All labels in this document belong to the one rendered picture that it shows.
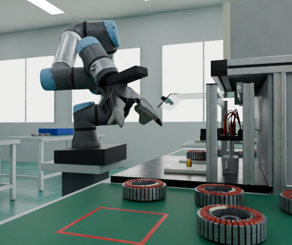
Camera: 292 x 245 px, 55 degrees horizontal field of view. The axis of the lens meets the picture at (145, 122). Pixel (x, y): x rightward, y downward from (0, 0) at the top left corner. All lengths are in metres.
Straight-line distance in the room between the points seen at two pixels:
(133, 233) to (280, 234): 0.25
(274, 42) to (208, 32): 5.14
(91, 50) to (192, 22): 5.39
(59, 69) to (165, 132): 5.08
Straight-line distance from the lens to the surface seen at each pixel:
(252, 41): 0.96
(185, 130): 5.86
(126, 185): 0.72
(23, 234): 0.55
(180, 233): 0.52
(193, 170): 0.98
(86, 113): 1.47
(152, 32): 6.34
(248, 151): 0.84
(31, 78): 7.68
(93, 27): 1.28
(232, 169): 1.00
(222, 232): 0.47
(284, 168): 0.82
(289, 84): 0.84
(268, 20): 0.98
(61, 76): 0.95
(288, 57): 0.84
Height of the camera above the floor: 0.93
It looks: level
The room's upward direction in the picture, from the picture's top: straight up
